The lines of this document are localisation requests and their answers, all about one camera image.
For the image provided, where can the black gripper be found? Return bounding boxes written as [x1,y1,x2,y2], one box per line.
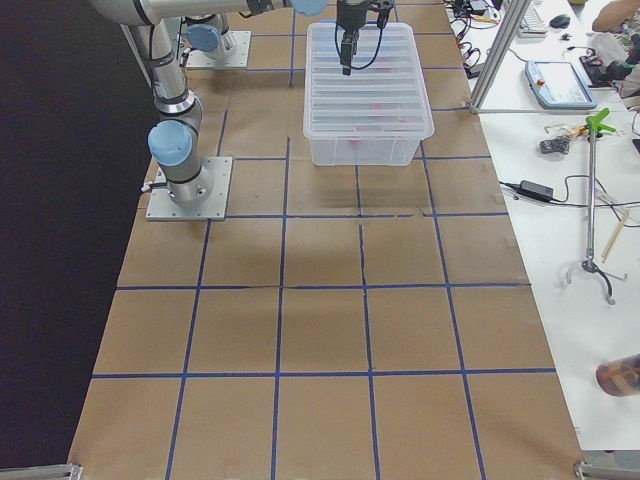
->
[336,0,368,76]

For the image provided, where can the clear plastic box lid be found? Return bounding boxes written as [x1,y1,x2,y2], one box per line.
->
[303,22,435,140]

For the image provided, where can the person forearm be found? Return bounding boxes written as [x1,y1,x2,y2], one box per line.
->
[591,0,639,32]

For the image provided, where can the clear plastic storage box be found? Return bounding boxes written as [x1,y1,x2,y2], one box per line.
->
[308,137,420,166]

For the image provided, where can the white keyboard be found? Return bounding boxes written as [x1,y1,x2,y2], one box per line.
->
[518,6,549,38]

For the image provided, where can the blue teach pendant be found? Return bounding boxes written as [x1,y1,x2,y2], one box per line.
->
[524,61,597,110]

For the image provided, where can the black computer mouse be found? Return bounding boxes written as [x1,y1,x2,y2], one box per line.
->
[549,14,571,29]

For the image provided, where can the black power adapter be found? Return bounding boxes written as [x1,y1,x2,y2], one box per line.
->
[519,180,554,203]

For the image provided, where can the black bead bundle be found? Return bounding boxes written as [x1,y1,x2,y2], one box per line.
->
[538,136,572,161]

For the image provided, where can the metal reacher grabber tool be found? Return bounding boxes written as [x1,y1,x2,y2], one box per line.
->
[565,108,616,305]

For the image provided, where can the brown paper table cover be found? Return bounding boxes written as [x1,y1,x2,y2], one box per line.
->
[69,1,581,479]

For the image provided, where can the wooden chopsticks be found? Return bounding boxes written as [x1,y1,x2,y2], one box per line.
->
[601,211,629,262]

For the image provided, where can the brown cylindrical container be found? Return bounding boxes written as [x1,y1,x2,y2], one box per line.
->
[595,354,639,397]

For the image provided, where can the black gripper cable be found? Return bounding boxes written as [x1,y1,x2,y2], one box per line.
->
[348,19,387,72]

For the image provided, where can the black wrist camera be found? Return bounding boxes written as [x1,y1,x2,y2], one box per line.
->
[369,0,395,30]

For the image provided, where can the aluminium frame post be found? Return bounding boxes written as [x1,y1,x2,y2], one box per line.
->
[469,0,530,113]

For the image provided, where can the black adapter cable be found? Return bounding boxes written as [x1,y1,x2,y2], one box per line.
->
[499,174,640,207]

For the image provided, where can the right corner aluminium bracket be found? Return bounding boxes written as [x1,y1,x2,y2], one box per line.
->
[574,462,640,480]

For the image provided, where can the corner aluminium bracket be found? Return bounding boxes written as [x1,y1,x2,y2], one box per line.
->
[0,463,83,480]
[574,462,640,480]

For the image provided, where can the left corner aluminium bracket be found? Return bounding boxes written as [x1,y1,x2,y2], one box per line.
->
[0,463,83,480]

